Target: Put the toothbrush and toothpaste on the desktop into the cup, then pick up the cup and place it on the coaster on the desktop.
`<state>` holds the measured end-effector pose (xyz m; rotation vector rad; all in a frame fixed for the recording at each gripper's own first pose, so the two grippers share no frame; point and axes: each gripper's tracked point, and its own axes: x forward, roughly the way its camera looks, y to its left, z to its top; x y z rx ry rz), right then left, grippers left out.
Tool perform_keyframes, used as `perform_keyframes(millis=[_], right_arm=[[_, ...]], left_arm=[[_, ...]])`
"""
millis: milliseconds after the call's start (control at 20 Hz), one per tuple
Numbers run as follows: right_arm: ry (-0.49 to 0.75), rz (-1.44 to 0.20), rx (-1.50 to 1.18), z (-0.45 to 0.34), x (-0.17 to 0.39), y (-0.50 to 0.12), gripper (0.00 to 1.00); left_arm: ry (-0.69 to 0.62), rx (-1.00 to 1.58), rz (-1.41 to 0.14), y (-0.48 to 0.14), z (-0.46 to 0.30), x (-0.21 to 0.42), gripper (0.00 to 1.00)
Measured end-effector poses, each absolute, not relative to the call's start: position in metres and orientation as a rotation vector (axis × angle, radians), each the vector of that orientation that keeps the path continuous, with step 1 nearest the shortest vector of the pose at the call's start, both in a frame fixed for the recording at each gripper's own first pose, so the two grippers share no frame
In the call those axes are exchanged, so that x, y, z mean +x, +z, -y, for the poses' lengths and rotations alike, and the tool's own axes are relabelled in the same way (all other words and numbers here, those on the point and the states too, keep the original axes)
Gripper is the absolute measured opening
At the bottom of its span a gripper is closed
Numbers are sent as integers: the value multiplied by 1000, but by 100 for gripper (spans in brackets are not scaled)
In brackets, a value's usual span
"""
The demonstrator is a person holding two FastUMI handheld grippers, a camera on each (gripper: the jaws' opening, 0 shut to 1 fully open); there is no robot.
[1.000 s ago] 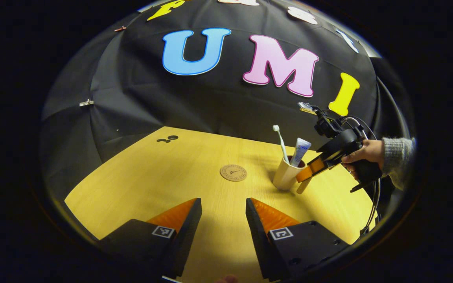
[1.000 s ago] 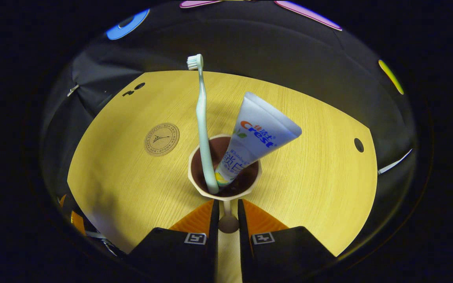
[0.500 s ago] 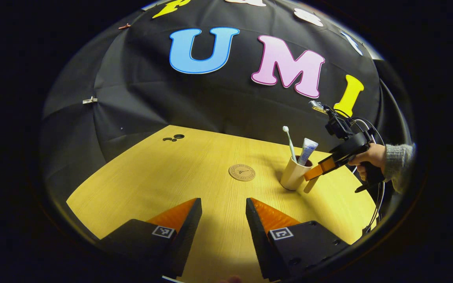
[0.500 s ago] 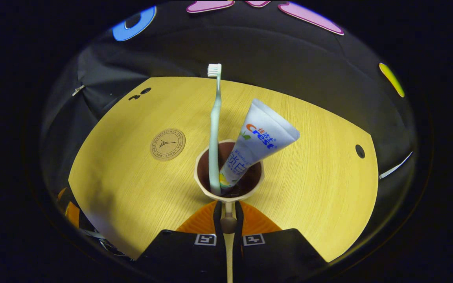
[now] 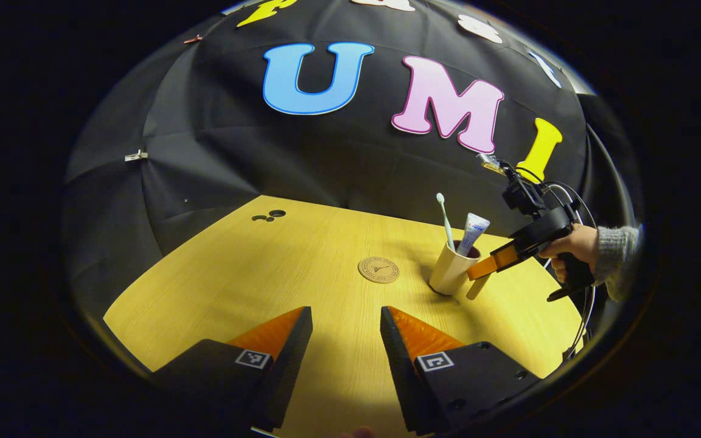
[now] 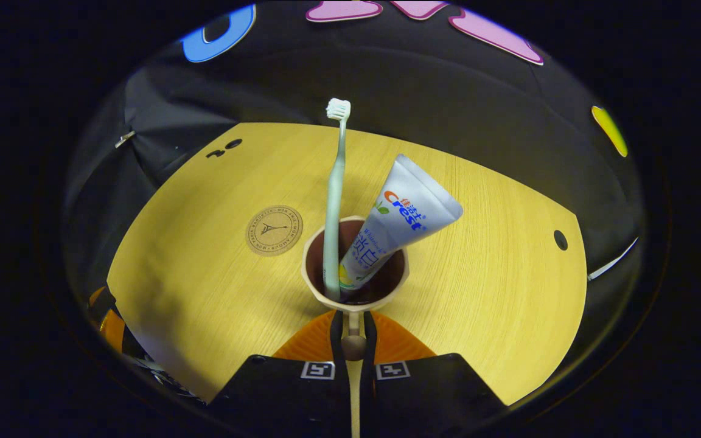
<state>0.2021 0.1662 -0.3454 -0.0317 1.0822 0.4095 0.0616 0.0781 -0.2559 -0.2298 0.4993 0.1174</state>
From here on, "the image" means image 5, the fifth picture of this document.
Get black cable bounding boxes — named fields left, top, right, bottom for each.
left=542, top=181, right=598, bottom=361

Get wooden desktop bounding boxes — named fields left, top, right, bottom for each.
left=103, top=195, right=585, bottom=438

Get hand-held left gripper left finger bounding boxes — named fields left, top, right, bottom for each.
left=150, top=306, right=313, bottom=434

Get beige cup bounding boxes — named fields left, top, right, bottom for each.
left=428, top=240, right=491, bottom=301

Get round brown coaster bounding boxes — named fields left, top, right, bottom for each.
left=358, top=256, right=400, bottom=284

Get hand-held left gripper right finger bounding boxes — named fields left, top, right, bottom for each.
left=380, top=306, right=543, bottom=436

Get white toothbrush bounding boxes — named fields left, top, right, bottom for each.
left=436, top=193, right=456, bottom=251

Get black backdrop cloth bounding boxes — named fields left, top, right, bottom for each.
left=63, top=0, right=640, bottom=317

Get white toothpaste tube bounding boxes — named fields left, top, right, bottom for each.
left=455, top=213, right=491, bottom=257

